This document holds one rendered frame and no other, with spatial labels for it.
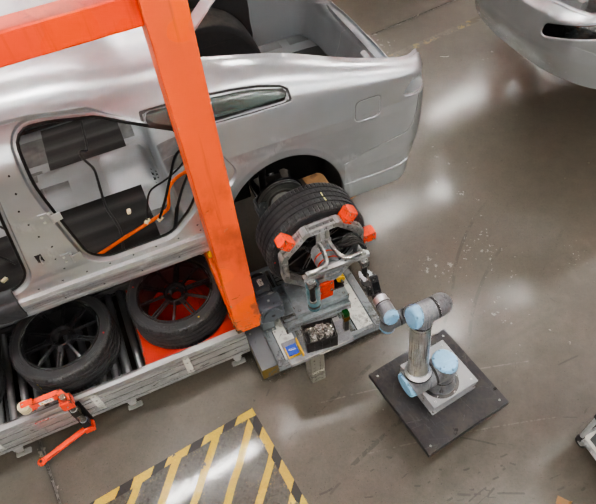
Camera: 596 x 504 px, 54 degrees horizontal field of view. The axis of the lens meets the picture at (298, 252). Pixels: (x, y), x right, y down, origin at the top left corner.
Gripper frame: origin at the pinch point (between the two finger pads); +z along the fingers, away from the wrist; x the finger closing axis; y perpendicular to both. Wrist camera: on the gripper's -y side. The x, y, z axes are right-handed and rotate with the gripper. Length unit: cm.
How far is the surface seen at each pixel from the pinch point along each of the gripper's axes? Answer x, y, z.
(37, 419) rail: -212, 47, 18
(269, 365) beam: -68, 70, 2
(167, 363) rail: -129, 45, 18
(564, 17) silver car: 217, -43, 107
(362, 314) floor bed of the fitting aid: 8, 75, 13
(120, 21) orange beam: -88, -183, 13
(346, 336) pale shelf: -19.5, 38.0, -16.8
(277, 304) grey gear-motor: -49, 43, 27
